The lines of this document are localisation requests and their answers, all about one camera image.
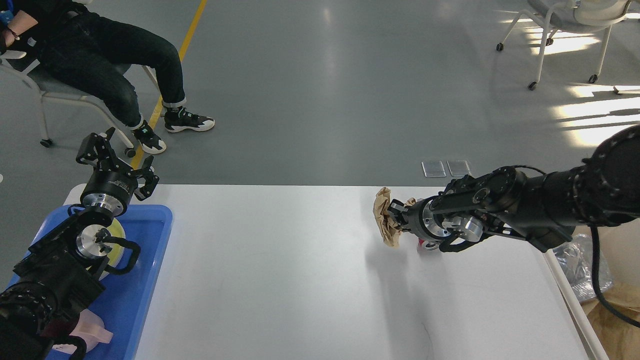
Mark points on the crushed red can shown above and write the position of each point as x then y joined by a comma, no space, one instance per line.
429,245

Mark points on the chair caster leg left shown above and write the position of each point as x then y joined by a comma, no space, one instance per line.
45,88

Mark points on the brown paper bag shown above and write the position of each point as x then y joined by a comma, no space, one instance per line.
620,340

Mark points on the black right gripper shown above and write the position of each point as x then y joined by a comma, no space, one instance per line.
420,221

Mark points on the aluminium foil tray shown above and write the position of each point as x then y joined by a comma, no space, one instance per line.
576,259

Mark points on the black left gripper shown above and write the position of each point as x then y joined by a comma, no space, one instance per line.
108,187

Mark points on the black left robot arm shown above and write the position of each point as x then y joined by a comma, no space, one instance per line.
59,278

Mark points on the white plastic bin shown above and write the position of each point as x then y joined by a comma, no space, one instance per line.
619,263

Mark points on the brown paper ball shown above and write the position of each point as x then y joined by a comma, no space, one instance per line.
381,216

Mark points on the seated person in black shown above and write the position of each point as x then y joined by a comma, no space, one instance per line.
81,49

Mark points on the yellow plastic plate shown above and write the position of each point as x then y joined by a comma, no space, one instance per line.
117,232

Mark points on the pink mug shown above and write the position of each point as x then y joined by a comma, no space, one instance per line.
88,326

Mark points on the black white sneaker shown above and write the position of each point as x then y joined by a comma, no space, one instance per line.
179,119
150,142

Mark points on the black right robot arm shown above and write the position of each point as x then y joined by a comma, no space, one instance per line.
543,211

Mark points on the white office chair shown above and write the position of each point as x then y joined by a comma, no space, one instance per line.
573,17

